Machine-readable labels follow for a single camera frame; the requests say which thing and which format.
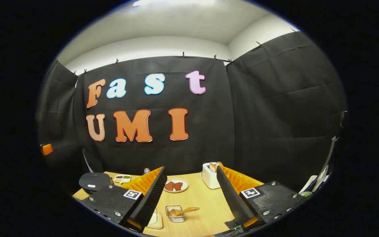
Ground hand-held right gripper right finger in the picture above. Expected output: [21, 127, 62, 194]
[216, 165, 308, 231]

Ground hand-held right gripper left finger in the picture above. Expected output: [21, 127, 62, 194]
[81, 166, 167, 232]

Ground wire mesh chopstick holder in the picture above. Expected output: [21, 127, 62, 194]
[165, 205, 186, 223]

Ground black rice cooker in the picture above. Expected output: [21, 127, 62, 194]
[79, 172, 114, 195]

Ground white round plate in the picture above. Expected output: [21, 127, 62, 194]
[164, 178, 189, 193]

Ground white toaster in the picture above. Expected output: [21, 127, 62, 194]
[200, 162, 223, 190]

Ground white sheets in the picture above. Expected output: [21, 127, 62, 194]
[300, 165, 330, 195]

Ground black backdrop cloth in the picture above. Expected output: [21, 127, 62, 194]
[37, 31, 348, 198]

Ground grey backdrop stand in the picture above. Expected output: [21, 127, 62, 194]
[321, 136, 340, 178]

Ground ceiling light panel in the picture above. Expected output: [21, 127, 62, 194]
[133, 0, 217, 8]

